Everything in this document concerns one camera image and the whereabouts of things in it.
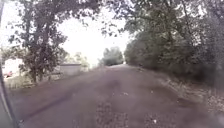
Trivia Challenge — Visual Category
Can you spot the distant round tree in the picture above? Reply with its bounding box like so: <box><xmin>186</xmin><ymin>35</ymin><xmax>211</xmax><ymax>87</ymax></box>
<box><xmin>99</xmin><ymin>46</ymin><xmax>125</xmax><ymax>67</ymax></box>

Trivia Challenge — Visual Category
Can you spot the brown dirt road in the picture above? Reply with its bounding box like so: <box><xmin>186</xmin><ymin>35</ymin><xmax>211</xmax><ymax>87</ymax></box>
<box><xmin>6</xmin><ymin>63</ymin><xmax>224</xmax><ymax>128</ymax></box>

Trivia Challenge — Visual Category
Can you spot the pale low building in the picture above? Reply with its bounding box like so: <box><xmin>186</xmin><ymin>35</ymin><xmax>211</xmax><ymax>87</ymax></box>
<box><xmin>58</xmin><ymin>63</ymin><xmax>83</xmax><ymax>77</ymax></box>

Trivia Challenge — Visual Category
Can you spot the row of trees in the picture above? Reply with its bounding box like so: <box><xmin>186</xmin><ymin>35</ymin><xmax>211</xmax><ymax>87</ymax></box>
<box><xmin>103</xmin><ymin>0</ymin><xmax>224</xmax><ymax>88</ymax></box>

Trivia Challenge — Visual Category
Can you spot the large leafy tree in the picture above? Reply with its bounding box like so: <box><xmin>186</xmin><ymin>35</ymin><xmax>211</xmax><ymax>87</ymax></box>
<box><xmin>8</xmin><ymin>0</ymin><xmax>101</xmax><ymax>84</ymax></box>

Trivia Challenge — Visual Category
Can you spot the leaf-strewn grass verge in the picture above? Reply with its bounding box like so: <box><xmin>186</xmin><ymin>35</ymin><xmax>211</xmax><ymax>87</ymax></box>
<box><xmin>138</xmin><ymin>65</ymin><xmax>224</xmax><ymax>116</ymax></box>

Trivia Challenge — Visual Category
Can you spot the pale grass strip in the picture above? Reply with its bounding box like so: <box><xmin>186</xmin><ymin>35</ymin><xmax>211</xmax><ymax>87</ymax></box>
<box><xmin>3</xmin><ymin>71</ymin><xmax>64</xmax><ymax>90</ymax></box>

